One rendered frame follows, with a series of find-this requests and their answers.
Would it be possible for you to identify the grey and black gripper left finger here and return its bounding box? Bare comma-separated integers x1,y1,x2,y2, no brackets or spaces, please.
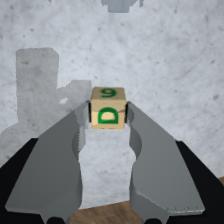
0,100,92,224

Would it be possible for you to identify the beige block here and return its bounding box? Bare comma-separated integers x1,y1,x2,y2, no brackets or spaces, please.
90,87,127,130

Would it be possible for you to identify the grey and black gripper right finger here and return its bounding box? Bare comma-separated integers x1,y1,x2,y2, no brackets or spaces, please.
125,101,224,224

